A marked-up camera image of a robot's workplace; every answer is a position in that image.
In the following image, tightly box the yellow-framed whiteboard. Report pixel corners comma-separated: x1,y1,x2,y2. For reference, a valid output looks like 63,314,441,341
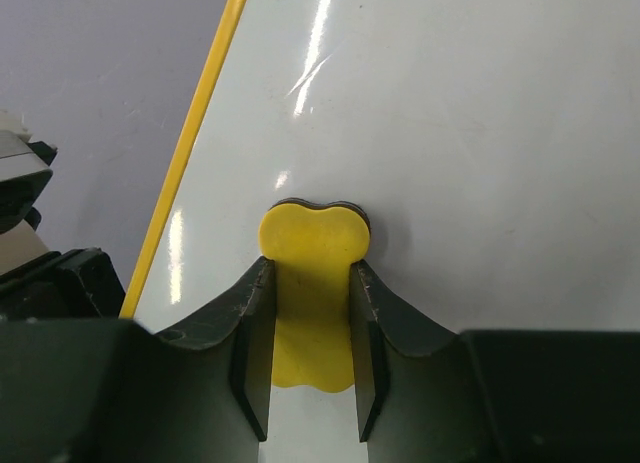
124,0,639,462

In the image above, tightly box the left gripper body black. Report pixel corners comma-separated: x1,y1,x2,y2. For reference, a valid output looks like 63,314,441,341
1,248,125,319

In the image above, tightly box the yellow bone-shaped eraser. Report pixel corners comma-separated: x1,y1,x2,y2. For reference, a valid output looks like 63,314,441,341
258,198,371,393

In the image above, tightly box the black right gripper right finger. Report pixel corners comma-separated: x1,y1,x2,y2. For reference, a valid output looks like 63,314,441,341
349,262,639,462

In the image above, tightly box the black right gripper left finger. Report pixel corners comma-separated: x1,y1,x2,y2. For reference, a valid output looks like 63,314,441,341
1,258,276,462

